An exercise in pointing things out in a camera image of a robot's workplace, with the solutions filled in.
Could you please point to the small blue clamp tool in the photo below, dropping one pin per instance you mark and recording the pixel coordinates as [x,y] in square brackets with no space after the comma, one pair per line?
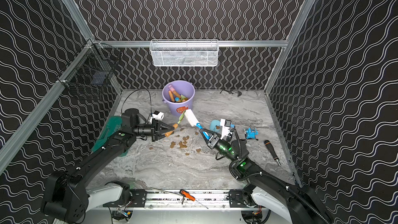
[250,134]

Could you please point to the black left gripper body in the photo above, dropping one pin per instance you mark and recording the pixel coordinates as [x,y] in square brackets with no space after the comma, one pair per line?
[155,130]

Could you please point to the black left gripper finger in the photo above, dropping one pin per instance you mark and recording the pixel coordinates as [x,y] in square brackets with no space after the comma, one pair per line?
[163,125]
[159,135]

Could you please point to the white blue brush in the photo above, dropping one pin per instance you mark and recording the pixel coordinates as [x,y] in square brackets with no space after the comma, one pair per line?
[191,118]

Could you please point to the yellow square trowel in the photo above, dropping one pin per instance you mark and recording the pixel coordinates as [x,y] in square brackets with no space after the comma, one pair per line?
[183,98]

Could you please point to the white wire basket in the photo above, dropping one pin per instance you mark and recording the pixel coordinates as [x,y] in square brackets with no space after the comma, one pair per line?
[184,52]

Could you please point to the black clip tool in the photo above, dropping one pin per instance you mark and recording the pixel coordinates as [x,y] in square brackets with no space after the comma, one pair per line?
[232,91]

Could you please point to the green plastic tool case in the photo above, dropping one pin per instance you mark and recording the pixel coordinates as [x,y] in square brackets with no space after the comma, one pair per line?
[114,125]

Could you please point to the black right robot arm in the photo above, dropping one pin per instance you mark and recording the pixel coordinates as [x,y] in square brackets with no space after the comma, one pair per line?
[297,205]

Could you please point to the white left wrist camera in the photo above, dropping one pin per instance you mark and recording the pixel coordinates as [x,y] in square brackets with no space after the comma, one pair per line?
[157,115]

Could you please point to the black orange screwdriver handle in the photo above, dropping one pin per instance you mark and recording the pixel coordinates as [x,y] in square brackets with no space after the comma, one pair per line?
[272,151]

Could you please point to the orange handled screwdriver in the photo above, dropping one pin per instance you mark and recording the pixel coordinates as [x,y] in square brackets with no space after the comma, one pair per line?
[190,197]

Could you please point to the lime front trowel wooden handle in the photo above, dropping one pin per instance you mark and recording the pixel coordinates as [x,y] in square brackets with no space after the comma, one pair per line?
[171,96]

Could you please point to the wide light blue trowel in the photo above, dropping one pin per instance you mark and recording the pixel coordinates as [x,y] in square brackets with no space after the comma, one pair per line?
[215,126]

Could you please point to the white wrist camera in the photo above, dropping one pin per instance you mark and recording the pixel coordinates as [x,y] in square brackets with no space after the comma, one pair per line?
[226,128]
[157,115]

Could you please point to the black wire basket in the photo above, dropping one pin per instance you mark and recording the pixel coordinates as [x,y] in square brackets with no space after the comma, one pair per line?
[91,76]

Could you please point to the purple trowel pink handle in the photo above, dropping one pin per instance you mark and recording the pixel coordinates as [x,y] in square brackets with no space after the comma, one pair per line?
[171,88]

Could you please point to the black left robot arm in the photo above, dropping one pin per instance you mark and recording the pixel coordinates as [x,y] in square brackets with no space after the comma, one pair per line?
[66,197]

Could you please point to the purple plastic bucket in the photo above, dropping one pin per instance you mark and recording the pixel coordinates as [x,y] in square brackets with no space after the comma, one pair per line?
[183,88]

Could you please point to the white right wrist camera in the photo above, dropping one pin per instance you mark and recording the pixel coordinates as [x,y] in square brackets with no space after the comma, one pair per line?
[226,128]

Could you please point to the wide green trowel wooden handle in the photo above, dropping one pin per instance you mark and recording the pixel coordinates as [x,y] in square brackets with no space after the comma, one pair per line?
[176,94]

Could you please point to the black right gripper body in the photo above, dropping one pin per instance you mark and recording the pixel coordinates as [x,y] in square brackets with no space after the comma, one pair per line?
[224,148]

